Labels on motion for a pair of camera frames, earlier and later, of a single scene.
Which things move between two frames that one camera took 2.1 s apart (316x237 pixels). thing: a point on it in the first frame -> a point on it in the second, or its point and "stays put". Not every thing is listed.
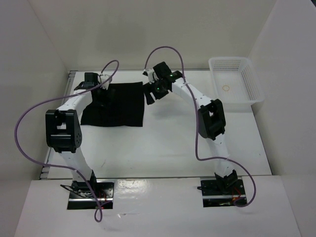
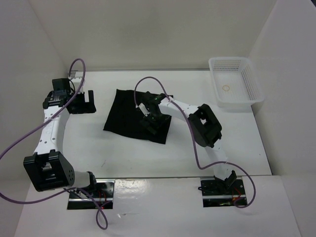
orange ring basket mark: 225,86 stays put
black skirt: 120,104 -> 124,118
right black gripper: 146,90 -> 147,121
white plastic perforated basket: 235,84 stays put
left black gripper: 104,101 -> 87,107
